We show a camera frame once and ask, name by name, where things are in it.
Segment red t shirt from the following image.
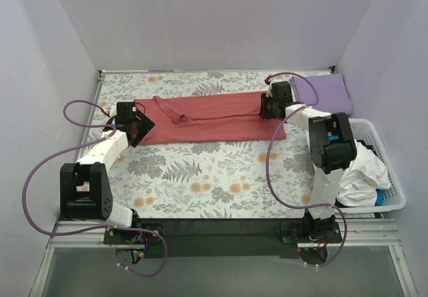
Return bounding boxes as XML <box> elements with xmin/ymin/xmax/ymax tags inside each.
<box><xmin>135</xmin><ymin>92</ymin><xmax>279</xmax><ymax>145</ymax></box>

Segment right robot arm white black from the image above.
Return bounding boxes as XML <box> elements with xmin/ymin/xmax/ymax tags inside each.
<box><xmin>259</xmin><ymin>78</ymin><xmax>357</xmax><ymax>242</ymax></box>

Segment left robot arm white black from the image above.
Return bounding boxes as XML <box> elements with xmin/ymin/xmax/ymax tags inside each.
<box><xmin>60</xmin><ymin>102</ymin><xmax>155</xmax><ymax>243</ymax></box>

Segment folded purple t shirt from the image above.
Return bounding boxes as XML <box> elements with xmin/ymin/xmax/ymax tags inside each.
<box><xmin>290</xmin><ymin>74</ymin><xmax>353</xmax><ymax>115</ymax></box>

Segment floral patterned table mat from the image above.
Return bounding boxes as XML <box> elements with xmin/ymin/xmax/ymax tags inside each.
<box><xmin>96</xmin><ymin>72</ymin><xmax>314</xmax><ymax>218</ymax></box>

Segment white plastic laundry basket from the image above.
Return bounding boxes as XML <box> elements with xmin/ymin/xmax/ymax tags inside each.
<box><xmin>344</xmin><ymin>118</ymin><xmax>406</xmax><ymax>214</ymax></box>

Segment white t shirt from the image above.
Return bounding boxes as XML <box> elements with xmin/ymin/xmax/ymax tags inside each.
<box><xmin>336</xmin><ymin>141</ymin><xmax>392</xmax><ymax>208</ymax></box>

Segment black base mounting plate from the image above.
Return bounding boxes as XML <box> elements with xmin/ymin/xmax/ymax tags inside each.
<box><xmin>103</xmin><ymin>218</ymin><xmax>342</xmax><ymax>259</ymax></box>

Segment blue t shirt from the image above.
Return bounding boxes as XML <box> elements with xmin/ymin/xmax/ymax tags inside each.
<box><xmin>327</xmin><ymin>134</ymin><xmax>385</xmax><ymax>207</ymax></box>

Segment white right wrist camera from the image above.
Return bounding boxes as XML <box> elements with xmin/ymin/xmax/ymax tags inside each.
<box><xmin>264</xmin><ymin>75</ymin><xmax>274</xmax><ymax>98</ymax></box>

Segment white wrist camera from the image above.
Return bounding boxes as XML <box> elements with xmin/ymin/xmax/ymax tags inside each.
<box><xmin>264</xmin><ymin>75</ymin><xmax>274</xmax><ymax>98</ymax></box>
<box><xmin>102</xmin><ymin>102</ymin><xmax>117</xmax><ymax>117</ymax></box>

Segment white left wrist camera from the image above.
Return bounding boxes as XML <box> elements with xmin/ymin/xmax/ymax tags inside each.
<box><xmin>102</xmin><ymin>102</ymin><xmax>117</xmax><ymax>117</ymax></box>

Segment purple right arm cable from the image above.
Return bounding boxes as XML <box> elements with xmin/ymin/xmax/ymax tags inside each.
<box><xmin>265</xmin><ymin>72</ymin><xmax>348</xmax><ymax>267</ymax></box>

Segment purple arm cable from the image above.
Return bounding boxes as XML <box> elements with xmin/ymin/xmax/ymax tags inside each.
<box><xmin>265</xmin><ymin>72</ymin><xmax>348</xmax><ymax>267</ymax></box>
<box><xmin>23</xmin><ymin>100</ymin><xmax>168</xmax><ymax>278</ymax></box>

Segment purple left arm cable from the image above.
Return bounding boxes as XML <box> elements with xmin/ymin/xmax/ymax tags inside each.
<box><xmin>23</xmin><ymin>100</ymin><xmax>168</xmax><ymax>278</ymax></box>

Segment aluminium frame rail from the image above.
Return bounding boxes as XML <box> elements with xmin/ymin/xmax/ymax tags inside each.
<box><xmin>32</xmin><ymin>217</ymin><xmax>417</xmax><ymax>296</ymax></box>

